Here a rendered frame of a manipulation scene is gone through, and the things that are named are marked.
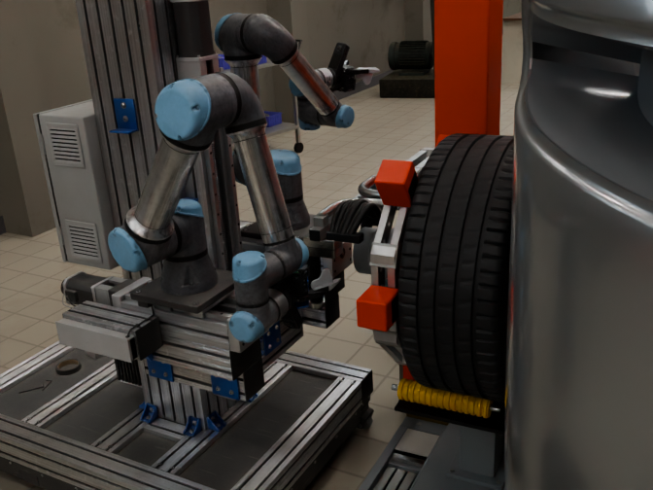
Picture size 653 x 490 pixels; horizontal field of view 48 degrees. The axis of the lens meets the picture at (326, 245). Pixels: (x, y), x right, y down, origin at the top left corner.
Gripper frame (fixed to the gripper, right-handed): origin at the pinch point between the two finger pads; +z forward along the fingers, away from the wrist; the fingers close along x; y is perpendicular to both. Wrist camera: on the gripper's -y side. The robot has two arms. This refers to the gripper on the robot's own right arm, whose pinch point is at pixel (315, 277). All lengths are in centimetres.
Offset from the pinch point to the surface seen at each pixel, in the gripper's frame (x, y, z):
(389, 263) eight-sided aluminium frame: -25.2, 11.2, -10.0
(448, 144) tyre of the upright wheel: -32.3, 34.3, 11.8
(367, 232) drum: -8.9, 8.0, 15.0
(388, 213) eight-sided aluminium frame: -22.2, 20.7, -2.5
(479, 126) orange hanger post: -28, 29, 55
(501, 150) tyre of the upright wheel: -46, 34, 10
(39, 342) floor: 180, -83, 55
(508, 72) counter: 133, -69, 778
